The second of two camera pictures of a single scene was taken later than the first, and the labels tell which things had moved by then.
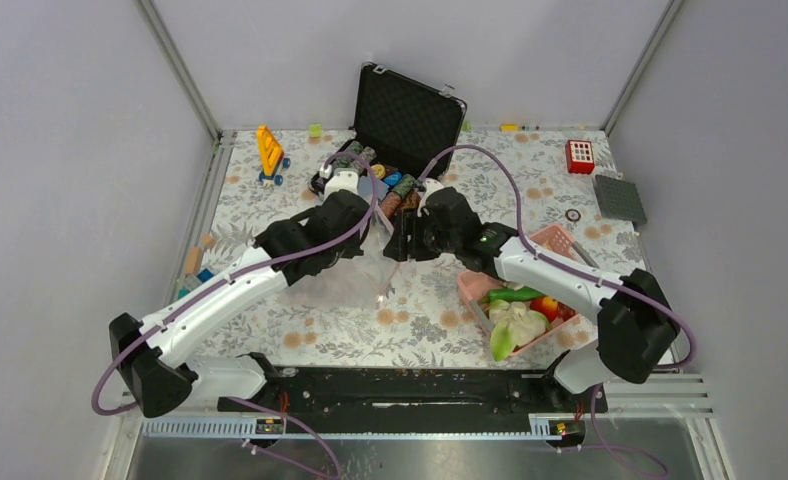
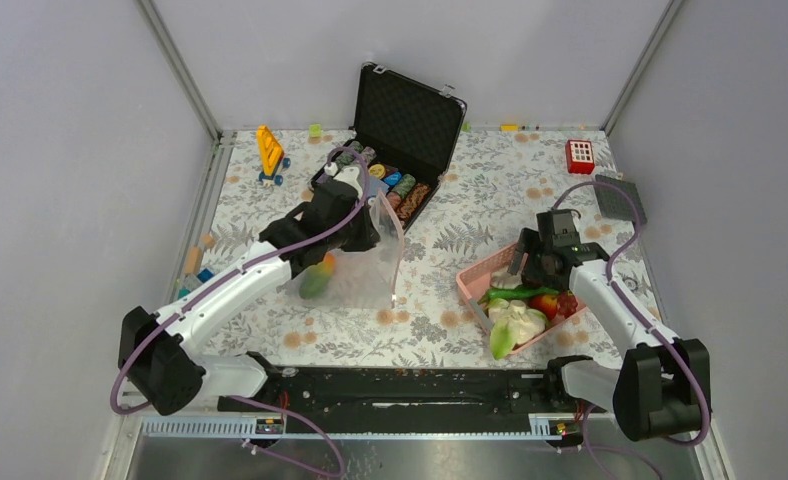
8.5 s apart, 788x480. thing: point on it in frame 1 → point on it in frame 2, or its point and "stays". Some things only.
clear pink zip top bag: (362, 281) stays
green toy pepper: (505, 294) stays
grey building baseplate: (619, 200) stays
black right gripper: (406, 224) → (530, 269)
